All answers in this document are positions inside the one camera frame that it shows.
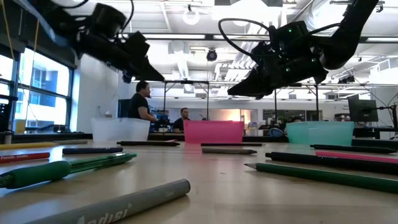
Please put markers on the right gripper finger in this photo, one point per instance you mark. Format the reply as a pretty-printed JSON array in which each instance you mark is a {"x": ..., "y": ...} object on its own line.
[
  {"x": 252, "y": 85},
  {"x": 260, "y": 96}
]

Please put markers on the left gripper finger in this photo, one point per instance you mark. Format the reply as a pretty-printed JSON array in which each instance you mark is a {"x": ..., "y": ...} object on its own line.
[
  {"x": 147, "y": 70},
  {"x": 130, "y": 78}
]

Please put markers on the dark pencil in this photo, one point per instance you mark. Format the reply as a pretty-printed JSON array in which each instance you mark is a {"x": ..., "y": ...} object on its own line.
[{"x": 231, "y": 144}]

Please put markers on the pink plastic bin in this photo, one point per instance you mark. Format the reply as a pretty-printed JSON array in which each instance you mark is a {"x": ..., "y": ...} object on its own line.
[{"x": 214, "y": 132}]

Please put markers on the dark grey-blue crayon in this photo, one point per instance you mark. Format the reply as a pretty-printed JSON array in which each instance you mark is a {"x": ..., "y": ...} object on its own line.
[{"x": 92, "y": 150}]

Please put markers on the black pen white scale lettering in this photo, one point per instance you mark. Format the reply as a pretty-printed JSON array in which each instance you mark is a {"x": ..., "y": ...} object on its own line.
[{"x": 326, "y": 163}]

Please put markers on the green pencil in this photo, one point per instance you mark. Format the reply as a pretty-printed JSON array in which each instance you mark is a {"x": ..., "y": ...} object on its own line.
[{"x": 326, "y": 176}]

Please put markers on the pink pencil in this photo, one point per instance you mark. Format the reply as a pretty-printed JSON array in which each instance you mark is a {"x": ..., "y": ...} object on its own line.
[{"x": 357, "y": 156}]

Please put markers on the grey crayon white lettering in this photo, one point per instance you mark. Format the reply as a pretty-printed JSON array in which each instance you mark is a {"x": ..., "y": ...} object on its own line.
[{"x": 124, "y": 205}]

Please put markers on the red pencil with lettering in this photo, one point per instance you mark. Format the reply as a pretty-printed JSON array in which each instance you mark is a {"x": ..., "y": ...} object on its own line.
[{"x": 25, "y": 157}]

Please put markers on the green pen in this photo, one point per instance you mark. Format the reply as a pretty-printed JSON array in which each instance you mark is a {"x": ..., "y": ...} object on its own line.
[{"x": 37, "y": 174}]

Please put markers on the black monitor on arm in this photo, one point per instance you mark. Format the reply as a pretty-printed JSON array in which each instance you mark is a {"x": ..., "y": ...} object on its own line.
[{"x": 362, "y": 110}]

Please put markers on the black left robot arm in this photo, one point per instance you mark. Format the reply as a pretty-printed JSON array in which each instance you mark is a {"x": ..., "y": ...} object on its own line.
[{"x": 62, "y": 37}]

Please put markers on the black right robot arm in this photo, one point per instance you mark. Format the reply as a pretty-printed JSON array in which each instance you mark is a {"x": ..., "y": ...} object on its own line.
[{"x": 342, "y": 43}]

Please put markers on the person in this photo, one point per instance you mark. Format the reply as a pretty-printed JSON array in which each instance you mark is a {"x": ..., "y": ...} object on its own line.
[
  {"x": 140, "y": 102},
  {"x": 183, "y": 121}
]

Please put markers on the blue chair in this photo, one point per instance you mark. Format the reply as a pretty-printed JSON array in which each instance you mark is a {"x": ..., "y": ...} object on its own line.
[{"x": 123, "y": 108}]

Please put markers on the clear plastic bin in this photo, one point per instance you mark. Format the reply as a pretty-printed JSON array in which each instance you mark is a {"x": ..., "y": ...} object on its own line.
[{"x": 119, "y": 130}]

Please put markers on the white round ceiling fixture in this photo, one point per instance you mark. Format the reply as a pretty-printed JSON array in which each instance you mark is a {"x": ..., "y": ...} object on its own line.
[{"x": 190, "y": 17}]

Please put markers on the teal plastic bin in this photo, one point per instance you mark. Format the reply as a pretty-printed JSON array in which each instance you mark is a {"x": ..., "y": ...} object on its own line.
[{"x": 320, "y": 133}]

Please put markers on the black desk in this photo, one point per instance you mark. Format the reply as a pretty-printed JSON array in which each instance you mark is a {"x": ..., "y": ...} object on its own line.
[{"x": 376, "y": 132}]

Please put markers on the yellow container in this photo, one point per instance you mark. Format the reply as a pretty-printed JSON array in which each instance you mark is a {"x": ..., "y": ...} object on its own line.
[{"x": 20, "y": 126}]

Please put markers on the yellow pencil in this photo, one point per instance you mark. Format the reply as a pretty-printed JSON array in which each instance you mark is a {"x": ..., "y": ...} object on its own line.
[{"x": 28, "y": 145}]

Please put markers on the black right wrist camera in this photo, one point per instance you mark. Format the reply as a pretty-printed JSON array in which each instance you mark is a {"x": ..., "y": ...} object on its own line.
[{"x": 290, "y": 32}]

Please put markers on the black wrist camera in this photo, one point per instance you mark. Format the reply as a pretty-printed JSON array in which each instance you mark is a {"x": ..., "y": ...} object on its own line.
[
  {"x": 290, "y": 32},
  {"x": 107, "y": 18}
]

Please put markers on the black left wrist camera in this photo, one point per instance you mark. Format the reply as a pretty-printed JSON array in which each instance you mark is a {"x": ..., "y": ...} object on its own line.
[{"x": 107, "y": 18}]

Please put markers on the black gantry frame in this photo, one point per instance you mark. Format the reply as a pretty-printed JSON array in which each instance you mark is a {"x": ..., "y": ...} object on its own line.
[{"x": 186, "y": 82}]

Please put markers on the black overhead camera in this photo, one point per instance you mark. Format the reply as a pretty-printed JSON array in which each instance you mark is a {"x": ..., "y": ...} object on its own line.
[{"x": 211, "y": 55}]

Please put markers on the glass window wall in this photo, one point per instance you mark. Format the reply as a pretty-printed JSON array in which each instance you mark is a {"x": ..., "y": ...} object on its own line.
[{"x": 46, "y": 77}]

